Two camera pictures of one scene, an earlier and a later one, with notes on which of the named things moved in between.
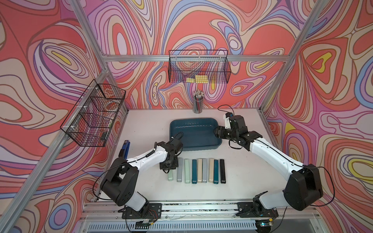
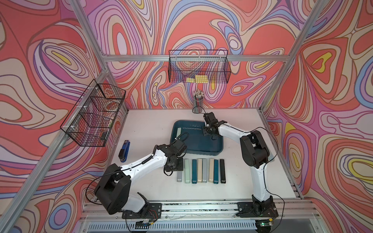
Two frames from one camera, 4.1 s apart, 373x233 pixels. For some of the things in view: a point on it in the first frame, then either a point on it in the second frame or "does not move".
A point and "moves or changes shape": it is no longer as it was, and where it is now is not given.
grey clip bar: (179, 170) does not move
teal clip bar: (215, 179) does not move
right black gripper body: (226, 133) -> (206, 130)
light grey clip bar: (204, 171) does not move
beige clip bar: (199, 170) does not move
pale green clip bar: (187, 171) does not move
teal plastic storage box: (198, 133) moves or changes shape
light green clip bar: (170, 175) -> (178, 132)
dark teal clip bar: (194, 176) does not move
